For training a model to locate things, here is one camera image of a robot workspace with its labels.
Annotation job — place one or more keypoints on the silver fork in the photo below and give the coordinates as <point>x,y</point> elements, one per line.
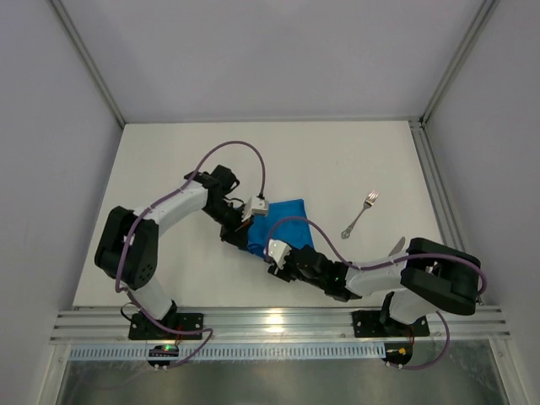
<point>367,204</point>

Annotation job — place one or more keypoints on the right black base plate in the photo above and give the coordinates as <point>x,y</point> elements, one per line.
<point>378,324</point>

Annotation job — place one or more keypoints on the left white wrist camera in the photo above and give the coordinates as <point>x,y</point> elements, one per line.
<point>255,206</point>

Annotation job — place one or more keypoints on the left aluminium frame post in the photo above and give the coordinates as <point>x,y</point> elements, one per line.
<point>68,26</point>

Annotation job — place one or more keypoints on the blue satin napkin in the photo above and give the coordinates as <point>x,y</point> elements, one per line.
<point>295,232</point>

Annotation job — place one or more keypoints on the right aluminium side rail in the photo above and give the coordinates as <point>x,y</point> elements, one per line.
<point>445,217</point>

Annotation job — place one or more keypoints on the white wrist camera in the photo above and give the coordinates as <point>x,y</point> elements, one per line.
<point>255,206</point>
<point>276,251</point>

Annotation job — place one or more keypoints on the right aluminium frame post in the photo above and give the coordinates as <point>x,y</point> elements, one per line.
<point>459,57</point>

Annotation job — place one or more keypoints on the right controller board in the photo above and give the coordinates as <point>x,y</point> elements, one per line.
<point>398,355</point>

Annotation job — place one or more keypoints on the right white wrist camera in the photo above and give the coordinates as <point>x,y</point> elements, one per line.
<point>276,251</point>

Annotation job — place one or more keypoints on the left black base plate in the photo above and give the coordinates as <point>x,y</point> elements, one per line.
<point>187,327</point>

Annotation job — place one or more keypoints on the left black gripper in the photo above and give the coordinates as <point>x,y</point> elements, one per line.
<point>235,235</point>

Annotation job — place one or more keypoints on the left controller board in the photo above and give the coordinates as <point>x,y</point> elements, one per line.
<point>162,357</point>

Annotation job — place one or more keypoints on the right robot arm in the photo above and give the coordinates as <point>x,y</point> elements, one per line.
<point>420,280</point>

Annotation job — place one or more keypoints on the controller board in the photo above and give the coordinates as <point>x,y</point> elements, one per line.
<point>162,357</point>
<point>398,355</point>

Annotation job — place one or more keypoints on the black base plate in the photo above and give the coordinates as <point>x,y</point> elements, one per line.
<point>187,327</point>
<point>378,324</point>

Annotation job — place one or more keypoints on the slotted grey cable duct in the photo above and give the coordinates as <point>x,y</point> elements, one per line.
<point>232,351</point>

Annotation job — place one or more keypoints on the aluminium frame post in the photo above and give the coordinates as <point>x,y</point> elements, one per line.
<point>459,57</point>
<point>68,26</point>

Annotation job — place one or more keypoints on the aluminium front rail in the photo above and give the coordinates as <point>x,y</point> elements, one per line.
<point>264,325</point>

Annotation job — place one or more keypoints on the silver table knife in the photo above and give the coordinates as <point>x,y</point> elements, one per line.
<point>398,247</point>

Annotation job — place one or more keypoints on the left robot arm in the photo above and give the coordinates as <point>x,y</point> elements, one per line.
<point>128,247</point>

